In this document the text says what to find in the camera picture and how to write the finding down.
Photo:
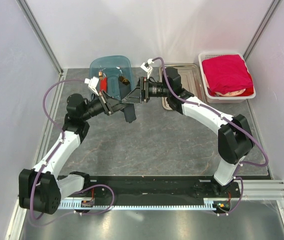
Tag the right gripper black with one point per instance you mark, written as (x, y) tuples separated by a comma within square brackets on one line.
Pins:
[(139, 94)]

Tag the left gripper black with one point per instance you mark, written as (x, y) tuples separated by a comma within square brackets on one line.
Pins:
[(109, 104)]

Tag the gold fork green handle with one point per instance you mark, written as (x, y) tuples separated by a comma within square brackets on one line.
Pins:
[(122, 79)]

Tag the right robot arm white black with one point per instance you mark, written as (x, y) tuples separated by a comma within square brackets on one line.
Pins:
[(232, 131)]

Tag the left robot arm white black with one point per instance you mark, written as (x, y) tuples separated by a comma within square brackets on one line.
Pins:
[(40, 189)]

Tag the red rolled napkin with cutlery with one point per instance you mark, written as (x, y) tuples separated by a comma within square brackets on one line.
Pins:
[(102, 81)]

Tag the blue transparent plastic container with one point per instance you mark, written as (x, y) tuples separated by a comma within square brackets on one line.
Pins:
[(112, 68)]

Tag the stainless steel tray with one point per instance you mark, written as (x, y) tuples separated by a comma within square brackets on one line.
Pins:
[(186, 78)]

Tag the white plastic basket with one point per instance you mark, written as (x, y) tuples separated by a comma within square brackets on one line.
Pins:
[(219, 99)]

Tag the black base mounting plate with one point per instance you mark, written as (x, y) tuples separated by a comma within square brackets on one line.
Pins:
[(157, 190)]

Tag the red folded cloth stack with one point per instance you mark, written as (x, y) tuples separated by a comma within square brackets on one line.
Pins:
[(227, 76)]

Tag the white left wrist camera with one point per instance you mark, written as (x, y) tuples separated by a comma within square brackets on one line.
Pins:
[(92, 84)]

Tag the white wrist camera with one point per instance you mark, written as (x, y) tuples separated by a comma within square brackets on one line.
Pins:
[(147, 67), (92, 84)]

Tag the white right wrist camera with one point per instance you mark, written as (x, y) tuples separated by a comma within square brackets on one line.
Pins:
[(147, 67)]

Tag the slotted grey cable duct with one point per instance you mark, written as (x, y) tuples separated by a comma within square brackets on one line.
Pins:
[(82, 204)]

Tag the aluminium frame rail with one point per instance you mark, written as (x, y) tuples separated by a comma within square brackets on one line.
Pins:
[(263, 190)]

